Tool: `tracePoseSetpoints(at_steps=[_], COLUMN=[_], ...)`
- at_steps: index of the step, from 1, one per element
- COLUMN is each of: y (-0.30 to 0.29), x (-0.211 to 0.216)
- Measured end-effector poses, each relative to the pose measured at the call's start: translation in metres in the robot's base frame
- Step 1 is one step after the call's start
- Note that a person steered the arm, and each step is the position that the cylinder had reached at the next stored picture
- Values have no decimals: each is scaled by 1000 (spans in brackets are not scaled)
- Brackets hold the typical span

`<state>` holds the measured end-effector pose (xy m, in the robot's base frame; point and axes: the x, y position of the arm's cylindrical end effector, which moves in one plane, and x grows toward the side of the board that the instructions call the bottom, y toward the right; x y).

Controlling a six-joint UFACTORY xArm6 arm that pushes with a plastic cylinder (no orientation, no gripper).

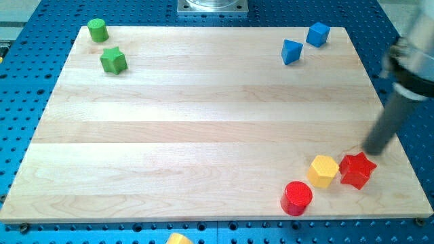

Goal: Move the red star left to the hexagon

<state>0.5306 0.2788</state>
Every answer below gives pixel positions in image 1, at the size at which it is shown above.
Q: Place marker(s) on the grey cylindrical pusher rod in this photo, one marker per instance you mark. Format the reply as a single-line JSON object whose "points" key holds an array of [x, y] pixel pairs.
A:
{"points": [[400, 106]]}

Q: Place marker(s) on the red star block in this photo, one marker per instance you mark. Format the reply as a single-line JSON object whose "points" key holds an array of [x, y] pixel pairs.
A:
{"points": [[355, 170]]}

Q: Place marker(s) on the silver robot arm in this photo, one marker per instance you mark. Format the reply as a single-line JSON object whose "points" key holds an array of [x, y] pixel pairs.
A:
{"points": [[410, 61]]}

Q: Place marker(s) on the yellow hexagon block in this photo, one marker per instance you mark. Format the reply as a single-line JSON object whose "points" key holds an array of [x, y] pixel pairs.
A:
{"points": [[322, 171]]}

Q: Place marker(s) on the green star block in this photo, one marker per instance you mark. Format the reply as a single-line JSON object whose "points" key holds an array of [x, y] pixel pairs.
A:
{"points": [[113, 60]]}

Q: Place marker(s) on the blue cube block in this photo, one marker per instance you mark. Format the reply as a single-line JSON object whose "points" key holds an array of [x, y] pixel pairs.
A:
{"points": [[318, 34]]}

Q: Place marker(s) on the blue triangular prism block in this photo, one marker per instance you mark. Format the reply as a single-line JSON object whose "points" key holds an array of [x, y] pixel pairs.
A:
{"points": [[291, 51]]}

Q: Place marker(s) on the red cylinder block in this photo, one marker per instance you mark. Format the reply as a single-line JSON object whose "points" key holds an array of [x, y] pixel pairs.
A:
{"points": [[296, 198]]}

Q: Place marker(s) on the wooden board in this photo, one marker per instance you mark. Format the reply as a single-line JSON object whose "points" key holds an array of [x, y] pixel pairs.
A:
{"points": [[207, 123]]}

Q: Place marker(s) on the yellow block at bottom edge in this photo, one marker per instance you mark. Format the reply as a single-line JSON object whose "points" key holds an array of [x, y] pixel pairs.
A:
{"points": [[177, 238]]}

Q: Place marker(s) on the green cylinder block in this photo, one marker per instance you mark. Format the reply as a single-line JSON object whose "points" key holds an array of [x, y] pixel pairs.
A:
{"points": [[98, 30]]}

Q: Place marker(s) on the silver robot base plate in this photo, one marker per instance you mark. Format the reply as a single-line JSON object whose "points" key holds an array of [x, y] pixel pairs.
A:
{"points": [[212, 6]]}

